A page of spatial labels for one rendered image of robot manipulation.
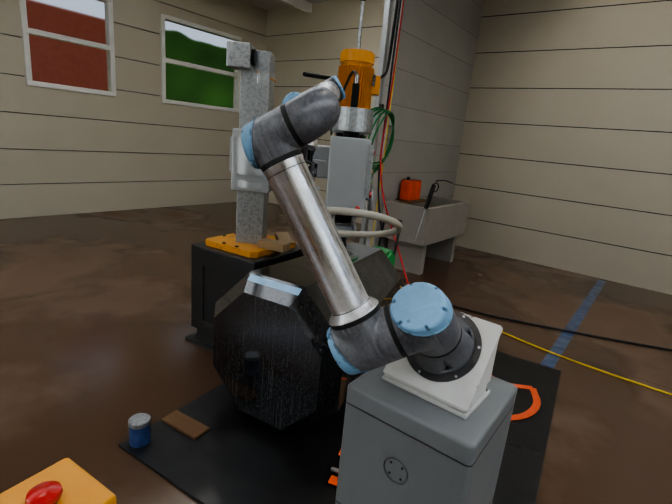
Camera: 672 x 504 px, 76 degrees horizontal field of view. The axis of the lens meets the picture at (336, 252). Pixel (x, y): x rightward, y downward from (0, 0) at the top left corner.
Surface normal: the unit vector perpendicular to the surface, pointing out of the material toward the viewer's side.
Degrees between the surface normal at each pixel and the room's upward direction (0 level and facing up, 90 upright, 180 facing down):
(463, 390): 48
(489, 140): 90
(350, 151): 90
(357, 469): 90
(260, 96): 90
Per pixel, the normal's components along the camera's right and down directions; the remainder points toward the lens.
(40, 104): 0.79, 0.22
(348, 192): -0.02, 0.25
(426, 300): -0.33, -0.57
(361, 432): -0.61, 0.15
